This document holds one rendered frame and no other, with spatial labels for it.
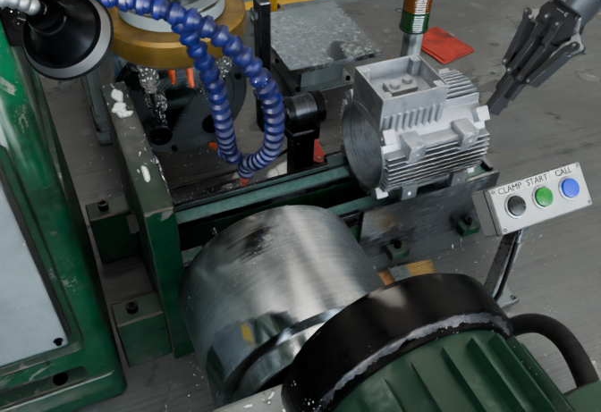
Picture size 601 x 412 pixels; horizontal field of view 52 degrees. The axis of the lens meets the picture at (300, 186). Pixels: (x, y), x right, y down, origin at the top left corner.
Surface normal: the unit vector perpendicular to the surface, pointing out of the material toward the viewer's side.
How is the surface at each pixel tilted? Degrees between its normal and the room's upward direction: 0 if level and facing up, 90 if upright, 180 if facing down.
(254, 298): 28
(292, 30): 0
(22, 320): 90
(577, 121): 0
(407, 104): 90
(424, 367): 14
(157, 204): 0
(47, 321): 90
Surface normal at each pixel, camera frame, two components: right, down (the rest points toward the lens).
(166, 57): 0.05, 0.69
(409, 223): 0.40, 0.65
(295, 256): 0.06, -0.73
